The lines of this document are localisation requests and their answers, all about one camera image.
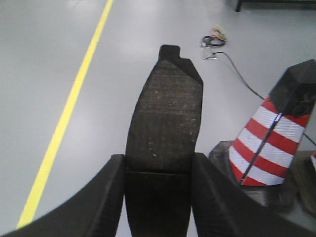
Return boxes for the coiled cable bundle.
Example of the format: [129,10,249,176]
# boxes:
[199,24,228,48]

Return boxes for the red white traffic cone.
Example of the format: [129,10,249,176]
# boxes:
[209,59,316,208]

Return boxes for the grey brake pad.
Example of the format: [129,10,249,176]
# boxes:
[125,45,203,237]

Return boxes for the black floor cable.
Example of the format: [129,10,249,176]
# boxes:
[203,51,316,146]

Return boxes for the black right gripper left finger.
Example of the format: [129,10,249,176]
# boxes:
[6,155,124,237]

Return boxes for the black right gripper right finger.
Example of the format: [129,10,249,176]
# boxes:
[191,153,316,237]

